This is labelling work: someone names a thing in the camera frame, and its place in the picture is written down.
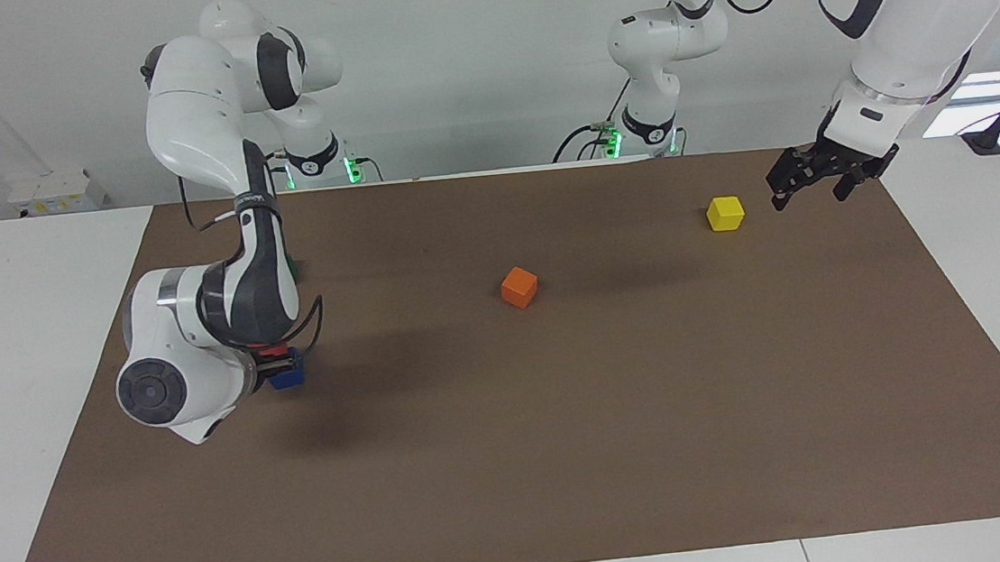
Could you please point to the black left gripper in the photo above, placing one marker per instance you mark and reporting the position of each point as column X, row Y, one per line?
column 833, row 157

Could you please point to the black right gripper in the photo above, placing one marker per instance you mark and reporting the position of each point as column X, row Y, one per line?
column 261, row 368

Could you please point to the red wooden block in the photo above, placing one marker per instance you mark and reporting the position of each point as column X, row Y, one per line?
column 272, row 348

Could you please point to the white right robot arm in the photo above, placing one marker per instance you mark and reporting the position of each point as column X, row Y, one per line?
column 196, row 117

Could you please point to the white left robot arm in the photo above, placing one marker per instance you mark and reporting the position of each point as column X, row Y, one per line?
column 903, row 28

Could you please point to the blue wooden block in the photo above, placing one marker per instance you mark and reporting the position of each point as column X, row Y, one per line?
column 289, row 381

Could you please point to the yellow wooden block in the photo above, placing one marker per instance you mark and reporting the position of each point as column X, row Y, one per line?
column 726, row 214

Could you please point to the orange wooden block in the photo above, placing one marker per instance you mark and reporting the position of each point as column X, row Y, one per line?
column 520, row 288

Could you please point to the brown table mat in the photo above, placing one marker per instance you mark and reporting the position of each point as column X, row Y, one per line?
column 569, row 447

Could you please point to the white wall box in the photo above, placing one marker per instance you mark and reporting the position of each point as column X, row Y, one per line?
column 58, row 191

